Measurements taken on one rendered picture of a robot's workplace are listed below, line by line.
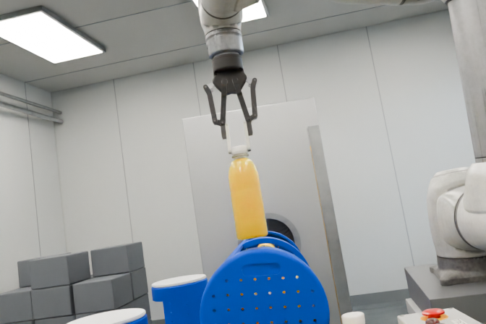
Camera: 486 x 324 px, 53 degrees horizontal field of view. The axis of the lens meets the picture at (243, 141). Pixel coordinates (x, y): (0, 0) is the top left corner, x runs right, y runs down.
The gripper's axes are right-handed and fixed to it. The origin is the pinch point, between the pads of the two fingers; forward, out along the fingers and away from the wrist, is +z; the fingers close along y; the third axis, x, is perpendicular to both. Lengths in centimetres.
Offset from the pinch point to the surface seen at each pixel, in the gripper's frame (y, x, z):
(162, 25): 65, -378, -189
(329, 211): -39, -130, 23
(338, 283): -38, -130, 58
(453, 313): -32, 30, 39
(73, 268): 167, -336, 47
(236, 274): 4.3, 5.0, 30.8
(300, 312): -8.3, 5.5, 40.5
